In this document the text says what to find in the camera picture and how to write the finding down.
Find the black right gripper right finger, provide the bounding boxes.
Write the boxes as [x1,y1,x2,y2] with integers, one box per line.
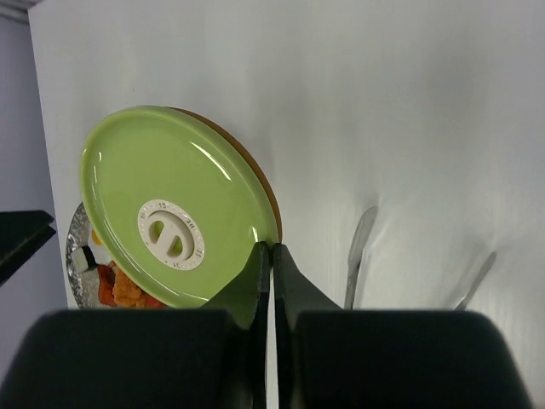
[272,244,532,408]

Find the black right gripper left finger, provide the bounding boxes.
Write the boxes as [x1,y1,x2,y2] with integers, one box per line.
[1,243,270,408]

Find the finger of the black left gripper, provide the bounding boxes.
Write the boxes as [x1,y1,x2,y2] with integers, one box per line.
[0,210,55,285]

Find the metal tongs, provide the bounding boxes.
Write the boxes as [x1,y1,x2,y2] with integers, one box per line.
[343,205,497,311]

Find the orange fried chicken piece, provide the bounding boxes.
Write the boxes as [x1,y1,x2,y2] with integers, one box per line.
[112,267,145,308]

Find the grey speckled plate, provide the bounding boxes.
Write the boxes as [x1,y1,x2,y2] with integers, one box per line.
[65,203,112,308]

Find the fried egg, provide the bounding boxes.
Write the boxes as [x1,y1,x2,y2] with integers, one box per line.
[88,229,112,265]

